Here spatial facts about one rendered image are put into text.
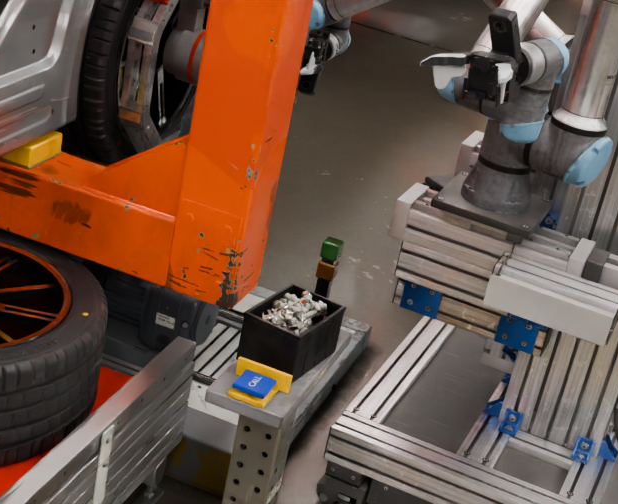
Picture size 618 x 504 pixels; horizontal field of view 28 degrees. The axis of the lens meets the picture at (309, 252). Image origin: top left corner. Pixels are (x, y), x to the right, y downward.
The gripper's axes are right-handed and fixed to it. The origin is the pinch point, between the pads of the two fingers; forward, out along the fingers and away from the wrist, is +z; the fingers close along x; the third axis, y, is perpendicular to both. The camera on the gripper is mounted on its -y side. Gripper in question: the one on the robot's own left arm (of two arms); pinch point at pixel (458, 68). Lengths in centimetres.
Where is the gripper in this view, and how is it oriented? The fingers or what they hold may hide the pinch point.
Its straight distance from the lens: 211.0
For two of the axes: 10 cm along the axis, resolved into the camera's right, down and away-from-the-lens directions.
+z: -6.0, 2.4, -7.6
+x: -7.9, -2.7, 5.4
